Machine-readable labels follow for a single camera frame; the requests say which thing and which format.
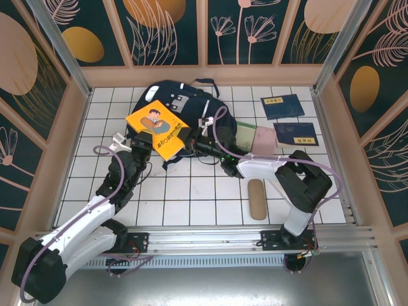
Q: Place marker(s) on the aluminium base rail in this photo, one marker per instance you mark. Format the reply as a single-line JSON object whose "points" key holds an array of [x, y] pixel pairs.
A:
{"points": [[204, 237]]}

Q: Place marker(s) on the pink pencil case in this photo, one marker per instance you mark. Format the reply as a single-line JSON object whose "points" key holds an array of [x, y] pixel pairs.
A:
{"points": [[264, 141]]}

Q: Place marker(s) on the aluminium frame post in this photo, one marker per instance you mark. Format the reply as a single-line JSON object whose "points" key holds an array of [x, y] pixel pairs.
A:
{"points": [[57, 41], [344, 38]]}

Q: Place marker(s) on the tan glasses case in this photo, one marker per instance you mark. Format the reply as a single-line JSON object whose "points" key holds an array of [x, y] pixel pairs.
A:
{"points": [[257, 199]]}

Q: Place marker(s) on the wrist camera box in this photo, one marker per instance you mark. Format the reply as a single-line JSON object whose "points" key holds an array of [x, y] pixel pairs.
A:
{"points": [[205, 122], [119, 141]]}

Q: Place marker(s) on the green notebook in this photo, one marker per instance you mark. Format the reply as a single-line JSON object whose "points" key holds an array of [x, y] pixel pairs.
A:
{"points": [[245, 137]]}

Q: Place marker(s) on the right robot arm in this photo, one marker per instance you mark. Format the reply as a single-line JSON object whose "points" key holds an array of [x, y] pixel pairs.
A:
{"points": [[261, 165]]}

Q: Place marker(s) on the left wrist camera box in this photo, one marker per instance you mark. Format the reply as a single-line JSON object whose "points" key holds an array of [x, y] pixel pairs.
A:
{"points": [[119, 141]]}

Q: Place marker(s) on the blue book yellow label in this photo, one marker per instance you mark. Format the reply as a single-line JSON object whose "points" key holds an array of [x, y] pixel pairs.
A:
{"points": [[296, 134]]}

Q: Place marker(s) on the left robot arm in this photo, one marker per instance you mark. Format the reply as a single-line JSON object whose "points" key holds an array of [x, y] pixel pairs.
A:
{"points": [[79, 223]]}

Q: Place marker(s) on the yellow cartoon cover book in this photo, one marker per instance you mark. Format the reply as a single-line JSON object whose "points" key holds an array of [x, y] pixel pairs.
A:
{"points": [[156, 127]]}

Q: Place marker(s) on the black mount plate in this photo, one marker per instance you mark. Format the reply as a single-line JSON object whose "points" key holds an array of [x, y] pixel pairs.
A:
{"points": [[140, 239], [271, 240]]}

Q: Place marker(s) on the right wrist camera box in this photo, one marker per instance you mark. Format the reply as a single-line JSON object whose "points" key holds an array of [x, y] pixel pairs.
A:
{"points": [[205, 122]]}

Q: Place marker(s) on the right black mount plate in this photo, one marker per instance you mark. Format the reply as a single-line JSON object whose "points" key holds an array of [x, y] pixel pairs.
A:
{"points": [[271, 240]]}

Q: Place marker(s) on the left black mount plate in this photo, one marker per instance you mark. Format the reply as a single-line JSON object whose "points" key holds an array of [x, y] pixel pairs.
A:
{"points": [[140, 239]]}

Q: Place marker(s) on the aluminium side rail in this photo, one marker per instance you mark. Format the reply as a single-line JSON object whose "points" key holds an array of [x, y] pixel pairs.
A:
{"points": [[334, 150]]}

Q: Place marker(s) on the navy blue backpack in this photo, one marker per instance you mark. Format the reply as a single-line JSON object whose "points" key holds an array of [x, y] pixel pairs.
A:
{"points": [[191, 105]]}

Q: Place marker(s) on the blue book small label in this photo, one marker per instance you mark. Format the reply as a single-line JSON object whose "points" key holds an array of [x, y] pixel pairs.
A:
{"points": [[282, 106]]}

